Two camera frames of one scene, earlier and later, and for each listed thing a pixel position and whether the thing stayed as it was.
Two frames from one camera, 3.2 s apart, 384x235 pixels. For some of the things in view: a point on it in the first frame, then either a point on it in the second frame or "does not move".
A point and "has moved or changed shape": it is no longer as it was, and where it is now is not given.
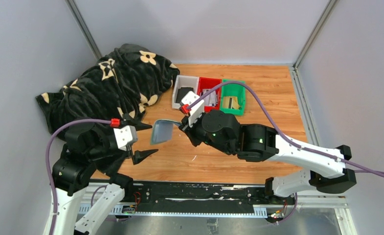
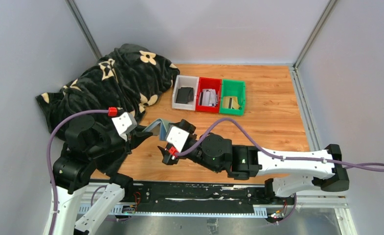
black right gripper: x=190 y=131 -> x=168 y=158
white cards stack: x=210 y=100 does not move
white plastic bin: x=184 y=81 does not move
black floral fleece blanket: x=123 y=82 does not move
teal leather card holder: x=162 y=131 has moved or changed shape
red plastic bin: x=209 y=83 does not move
